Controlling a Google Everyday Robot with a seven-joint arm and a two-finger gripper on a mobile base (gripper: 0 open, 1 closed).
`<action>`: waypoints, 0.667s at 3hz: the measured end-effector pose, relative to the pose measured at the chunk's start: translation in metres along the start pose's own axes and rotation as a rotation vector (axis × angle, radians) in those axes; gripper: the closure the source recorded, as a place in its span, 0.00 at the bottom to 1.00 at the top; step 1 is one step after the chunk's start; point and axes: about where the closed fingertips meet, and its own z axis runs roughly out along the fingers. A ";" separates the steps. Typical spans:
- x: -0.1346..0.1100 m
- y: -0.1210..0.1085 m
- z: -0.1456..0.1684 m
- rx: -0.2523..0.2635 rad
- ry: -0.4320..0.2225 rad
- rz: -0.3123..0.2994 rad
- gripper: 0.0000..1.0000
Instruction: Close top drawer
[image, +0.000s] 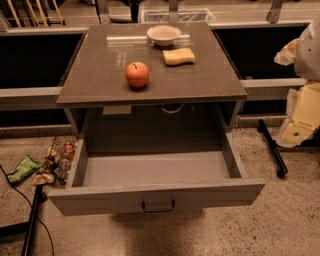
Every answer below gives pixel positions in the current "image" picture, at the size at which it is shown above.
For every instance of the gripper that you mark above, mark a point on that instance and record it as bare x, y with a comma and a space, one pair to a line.
308, 58

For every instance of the grey top drawer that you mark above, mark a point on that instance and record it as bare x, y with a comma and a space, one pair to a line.
149, 155

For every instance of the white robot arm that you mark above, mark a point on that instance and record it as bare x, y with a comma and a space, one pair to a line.
303, 53

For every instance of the grey drawer cabinet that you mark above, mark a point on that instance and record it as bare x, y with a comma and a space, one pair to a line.
97, 77

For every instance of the black floor stand bar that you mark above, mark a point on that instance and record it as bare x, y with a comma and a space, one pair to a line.
282, 169

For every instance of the yellow sponge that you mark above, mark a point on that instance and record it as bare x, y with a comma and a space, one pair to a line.
178, 56

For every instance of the clear plastic bin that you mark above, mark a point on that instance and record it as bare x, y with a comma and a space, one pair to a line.
147, 16

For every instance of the white bowl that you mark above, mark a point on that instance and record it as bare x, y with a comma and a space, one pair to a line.
163, 35

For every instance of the red apple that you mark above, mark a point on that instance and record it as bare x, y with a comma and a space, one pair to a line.
137, 74

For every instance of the wooden chair legs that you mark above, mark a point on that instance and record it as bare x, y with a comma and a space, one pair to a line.
32, 13

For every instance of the black left stand leg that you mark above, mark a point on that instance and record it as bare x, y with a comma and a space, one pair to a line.
26, 228

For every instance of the green snack bag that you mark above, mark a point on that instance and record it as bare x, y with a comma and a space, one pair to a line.
25, 168

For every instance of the black drawer handle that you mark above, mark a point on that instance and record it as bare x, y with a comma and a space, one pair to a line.
158, 208

